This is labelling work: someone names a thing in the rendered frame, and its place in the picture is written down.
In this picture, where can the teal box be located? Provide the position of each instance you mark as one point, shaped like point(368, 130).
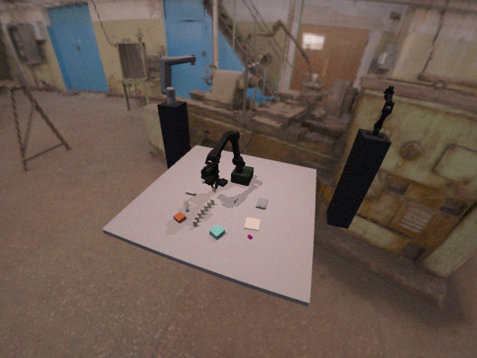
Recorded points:
point(217, 232)

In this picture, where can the orange block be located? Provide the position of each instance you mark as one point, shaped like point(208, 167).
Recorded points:
point(179, 217)

